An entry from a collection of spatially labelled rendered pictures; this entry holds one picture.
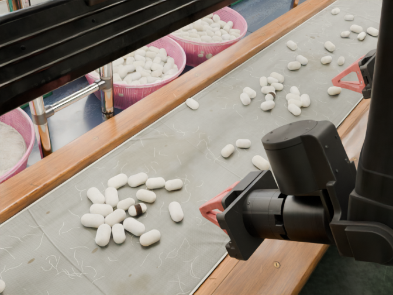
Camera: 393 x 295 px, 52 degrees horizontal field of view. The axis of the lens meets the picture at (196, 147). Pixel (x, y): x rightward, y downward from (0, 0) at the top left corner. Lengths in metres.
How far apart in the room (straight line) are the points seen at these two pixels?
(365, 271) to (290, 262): 1.06
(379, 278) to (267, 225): 1.27
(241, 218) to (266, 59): 0.72
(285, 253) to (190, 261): 0.15
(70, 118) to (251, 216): 0.61
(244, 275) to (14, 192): 0.39
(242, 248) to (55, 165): 0.40
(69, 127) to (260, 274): 0.55
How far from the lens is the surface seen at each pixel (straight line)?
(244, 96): 0.94
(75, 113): 0.99
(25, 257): 0.67
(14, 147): 0.85
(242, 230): 0.47
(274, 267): 0.64
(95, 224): 0.67
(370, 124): 0.35
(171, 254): 0.65
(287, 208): 0.44
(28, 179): 0.73
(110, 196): 0.69
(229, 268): 0.63
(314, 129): 0.39
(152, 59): 1.08
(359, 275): 1.67
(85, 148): 0.77
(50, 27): 0.44
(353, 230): 0.38
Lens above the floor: 1.30
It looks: 43 degrees down
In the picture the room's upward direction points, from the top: 8 degrees clockwise
